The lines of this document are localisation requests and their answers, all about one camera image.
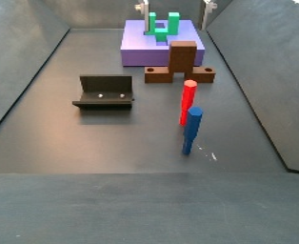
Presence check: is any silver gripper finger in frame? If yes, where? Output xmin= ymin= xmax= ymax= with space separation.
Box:
xmin=201 ymin=0 xmax=217 ymax=30
xmin=135 ymin=0 xmax=149 ymax=31

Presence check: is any brown T-shaped block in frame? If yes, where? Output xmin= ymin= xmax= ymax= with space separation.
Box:
xmin=145 ymin=41 xmax=216 ymax=83

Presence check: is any purple slotted base board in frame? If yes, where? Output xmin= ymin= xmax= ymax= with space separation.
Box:
xmin=121 ymin=20 xmax=204 ymax=67

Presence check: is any green U-shaped block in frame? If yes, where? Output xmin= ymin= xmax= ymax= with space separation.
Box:
xmin=145 ymin=12 xmax=180 ymax=42

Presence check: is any red hexagonal peg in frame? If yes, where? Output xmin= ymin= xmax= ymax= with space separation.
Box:
xmin=179 ymin=80 xmax=197 ymax=126

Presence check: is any blue hexagonal peg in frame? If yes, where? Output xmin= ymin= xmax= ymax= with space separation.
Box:
xmin=181 ymin=107 xmax=204 ymax=155

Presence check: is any black angle bracket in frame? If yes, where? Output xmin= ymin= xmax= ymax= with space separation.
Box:
xmin=72 ymin=74 xmax=133 ymax=109

